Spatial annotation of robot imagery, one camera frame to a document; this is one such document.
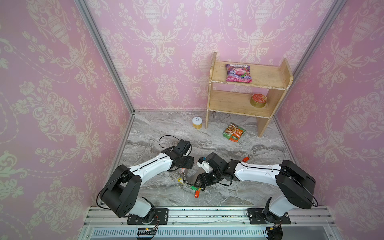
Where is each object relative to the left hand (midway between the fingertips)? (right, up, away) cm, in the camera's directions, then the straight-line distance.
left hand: (189, 163), depth 88 cm
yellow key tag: (-5, -9, -2) cm, 11 cm away
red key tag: (+4, -15, -6) cm, 17 cm away
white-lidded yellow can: (+4, +25, +20) cm, 32 cm away
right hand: (+5, -9, -7) cm, 13 cm away
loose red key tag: (+35, +1, +7) cm, 36 cm away
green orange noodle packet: (+31, +17, +18) cm, 40 cm away
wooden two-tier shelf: (+42, +49, +22) cm, 68 cm away
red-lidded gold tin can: (+43, +38, +5) cm, 57 cm away
